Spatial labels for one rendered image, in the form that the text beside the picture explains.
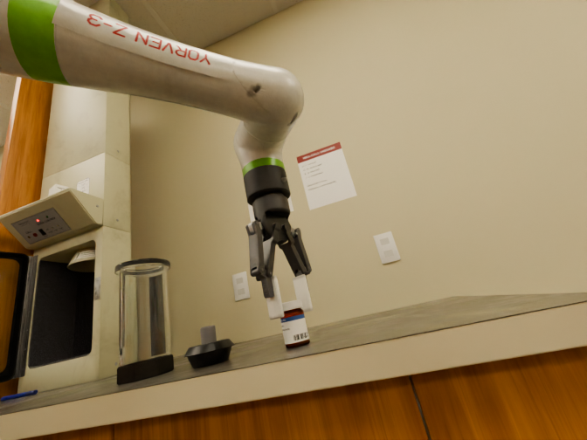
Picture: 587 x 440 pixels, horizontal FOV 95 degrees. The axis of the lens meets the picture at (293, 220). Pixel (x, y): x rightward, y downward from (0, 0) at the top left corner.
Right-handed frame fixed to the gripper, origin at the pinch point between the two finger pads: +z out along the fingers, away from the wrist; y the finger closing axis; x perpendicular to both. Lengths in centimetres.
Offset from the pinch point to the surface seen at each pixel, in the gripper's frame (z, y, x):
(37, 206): -47, 26, -75
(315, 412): 14.9, 8.0, 7.5
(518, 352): 11.3, 1.2, 30.3
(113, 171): -62, 7, -68
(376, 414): 16.0, 5.0, 14.3
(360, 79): -95, -70, 10
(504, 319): 8.1, 1.2, 30.3
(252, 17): -162, -50, -28
